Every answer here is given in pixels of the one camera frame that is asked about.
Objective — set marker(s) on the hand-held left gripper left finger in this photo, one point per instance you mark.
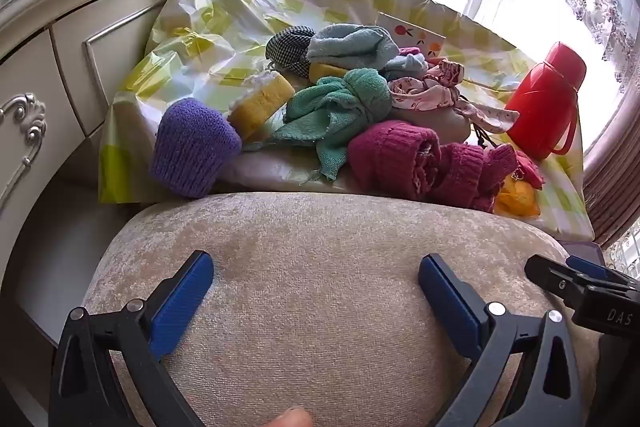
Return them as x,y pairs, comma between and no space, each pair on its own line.
180,302

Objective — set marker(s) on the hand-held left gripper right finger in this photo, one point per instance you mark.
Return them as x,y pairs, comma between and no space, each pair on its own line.
445,302

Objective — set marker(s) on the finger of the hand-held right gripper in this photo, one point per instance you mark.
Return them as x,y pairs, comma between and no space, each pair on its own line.
552,279
590,266

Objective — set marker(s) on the light blue terry towel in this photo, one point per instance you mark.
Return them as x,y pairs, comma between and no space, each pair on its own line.
350,42

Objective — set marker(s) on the person's left hand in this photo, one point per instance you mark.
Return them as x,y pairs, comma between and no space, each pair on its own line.
289,419

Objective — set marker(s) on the brown pleated curtain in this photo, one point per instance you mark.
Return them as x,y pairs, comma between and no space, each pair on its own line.
617,187

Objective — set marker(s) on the orange yellow cloth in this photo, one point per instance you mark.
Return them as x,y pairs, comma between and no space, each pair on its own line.
517,199

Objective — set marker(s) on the magenta knitted cloth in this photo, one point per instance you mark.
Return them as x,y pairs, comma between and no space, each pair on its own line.
390,157
470,172

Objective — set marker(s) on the beige velvet stool cushion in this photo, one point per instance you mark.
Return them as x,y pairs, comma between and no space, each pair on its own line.
310,267

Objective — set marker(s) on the purple knitted hat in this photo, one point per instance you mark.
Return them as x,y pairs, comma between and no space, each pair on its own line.
192,149

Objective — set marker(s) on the red thermos flask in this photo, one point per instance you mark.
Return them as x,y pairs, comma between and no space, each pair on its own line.
545,102

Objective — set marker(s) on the pink floral cloth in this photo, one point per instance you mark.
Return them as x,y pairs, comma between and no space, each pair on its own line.
425,94

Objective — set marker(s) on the yellow sponge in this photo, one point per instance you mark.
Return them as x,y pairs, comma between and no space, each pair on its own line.
262,102
325,72

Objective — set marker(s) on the green terry towel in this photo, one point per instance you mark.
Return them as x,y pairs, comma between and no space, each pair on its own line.
340,107

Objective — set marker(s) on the light blue fuzzy sock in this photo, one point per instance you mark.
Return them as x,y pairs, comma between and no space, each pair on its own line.
407,66

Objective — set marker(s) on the pink fleece cloth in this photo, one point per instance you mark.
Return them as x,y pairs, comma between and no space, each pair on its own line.
410,52

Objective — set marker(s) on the white fruit print pouch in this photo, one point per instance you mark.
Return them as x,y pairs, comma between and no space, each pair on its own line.
415,34

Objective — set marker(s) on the cream carved dresser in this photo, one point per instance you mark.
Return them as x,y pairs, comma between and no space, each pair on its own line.
65,57

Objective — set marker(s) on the black white checkered cloth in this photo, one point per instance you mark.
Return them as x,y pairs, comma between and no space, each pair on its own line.
290,49

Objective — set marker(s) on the yellow checkered plastic tablecloth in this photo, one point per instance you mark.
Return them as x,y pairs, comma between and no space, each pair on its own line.
225,17

